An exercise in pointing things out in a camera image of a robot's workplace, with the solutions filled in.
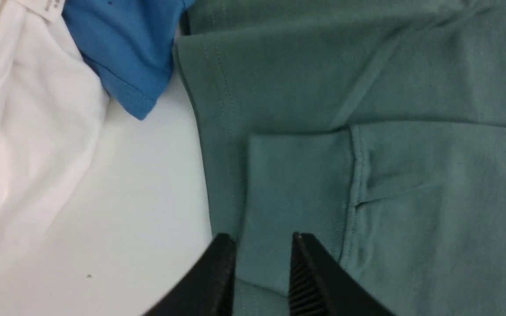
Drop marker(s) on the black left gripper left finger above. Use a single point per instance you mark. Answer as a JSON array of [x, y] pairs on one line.
[[208, 287]]

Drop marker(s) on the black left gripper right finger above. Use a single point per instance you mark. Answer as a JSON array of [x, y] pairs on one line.
[[318, 286]]

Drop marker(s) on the green long-sleeved shirt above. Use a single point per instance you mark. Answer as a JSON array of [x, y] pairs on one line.
[[379, 126]]

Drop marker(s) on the white shirt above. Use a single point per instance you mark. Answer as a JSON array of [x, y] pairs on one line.
[[52, 109]]

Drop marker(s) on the blue shirt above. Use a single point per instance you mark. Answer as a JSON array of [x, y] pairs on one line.
[[128, 44]]

